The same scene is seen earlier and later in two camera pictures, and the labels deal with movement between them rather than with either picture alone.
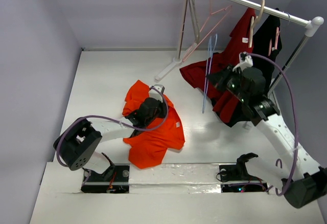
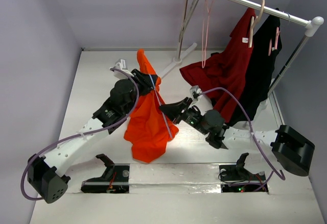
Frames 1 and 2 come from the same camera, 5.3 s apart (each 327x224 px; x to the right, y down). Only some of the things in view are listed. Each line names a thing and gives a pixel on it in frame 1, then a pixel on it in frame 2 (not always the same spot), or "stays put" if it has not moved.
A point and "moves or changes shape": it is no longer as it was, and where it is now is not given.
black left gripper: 163,107 -> 143,80
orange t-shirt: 147,146 moves or changes shape
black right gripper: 222,78 -> 184,110
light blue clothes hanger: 211,46 -> 160,103
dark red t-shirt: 196,73 stays put
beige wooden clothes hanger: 253,24 stays put
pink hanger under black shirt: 277,31 stays put
